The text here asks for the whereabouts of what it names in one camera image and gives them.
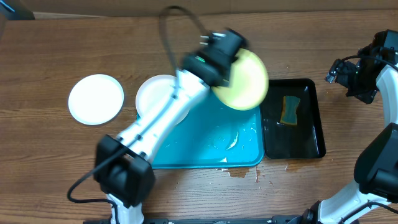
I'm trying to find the dark object top-left corner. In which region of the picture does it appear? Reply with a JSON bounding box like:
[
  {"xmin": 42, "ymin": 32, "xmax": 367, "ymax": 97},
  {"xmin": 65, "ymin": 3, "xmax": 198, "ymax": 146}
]
[{"xmin": 0, "ymin": 0, "xmax": 35, "ymax": 20}]

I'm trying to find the green yellow sponge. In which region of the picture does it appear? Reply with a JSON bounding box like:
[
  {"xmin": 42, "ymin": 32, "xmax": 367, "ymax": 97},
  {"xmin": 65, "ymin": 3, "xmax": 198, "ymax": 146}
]
[{"xmin": 280, "ymin": 96, "xmax": 300, "ymax": 126}]

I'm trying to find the yellow-green plate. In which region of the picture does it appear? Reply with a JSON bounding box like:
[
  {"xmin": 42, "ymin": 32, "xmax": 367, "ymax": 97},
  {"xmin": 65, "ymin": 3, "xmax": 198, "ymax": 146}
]
[{"xmin": 212, "ymin": 49, "xmax": 269, "ymax": 111}]

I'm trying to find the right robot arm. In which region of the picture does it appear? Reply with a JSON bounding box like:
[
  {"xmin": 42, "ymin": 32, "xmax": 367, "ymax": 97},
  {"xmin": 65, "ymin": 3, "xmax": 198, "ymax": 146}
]
[{"xmin": 291, "ymin": 45, "xmax": 397, "ymax": 223}]

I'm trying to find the black plastic tray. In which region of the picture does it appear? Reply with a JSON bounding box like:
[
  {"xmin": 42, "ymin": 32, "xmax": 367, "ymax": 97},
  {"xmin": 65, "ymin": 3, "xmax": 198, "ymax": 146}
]
[{"xmin": 259, "ymin": 78, "xmax": 326, "ymax": 159}]

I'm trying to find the white plate with stain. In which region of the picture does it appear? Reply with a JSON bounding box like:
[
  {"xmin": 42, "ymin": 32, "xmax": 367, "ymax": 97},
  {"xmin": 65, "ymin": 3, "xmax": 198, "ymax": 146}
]
[{"xmin": 68, "ymin": 74, "xmax": 124, "ymax": 126}]

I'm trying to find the teal plastic tray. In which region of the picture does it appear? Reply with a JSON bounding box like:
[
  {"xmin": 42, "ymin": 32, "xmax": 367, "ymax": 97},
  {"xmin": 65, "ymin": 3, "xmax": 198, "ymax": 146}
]
[{"xmin": 152, "ymin": 93, "xmax": 264, "ymax": 169}]

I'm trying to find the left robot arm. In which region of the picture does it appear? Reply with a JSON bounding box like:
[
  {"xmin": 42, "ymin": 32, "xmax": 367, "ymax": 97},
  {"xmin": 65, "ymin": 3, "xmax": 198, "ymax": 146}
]
[{"xmin": 93, "ymin": 47, "xmax": 246, "ymax": 223}]

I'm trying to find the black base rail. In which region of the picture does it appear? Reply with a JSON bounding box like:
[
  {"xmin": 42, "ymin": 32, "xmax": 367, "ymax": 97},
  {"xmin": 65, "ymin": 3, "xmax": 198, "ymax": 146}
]
[{"xmin": 82, "ymin": 215, "xmax": 312, "ymax": 224}]

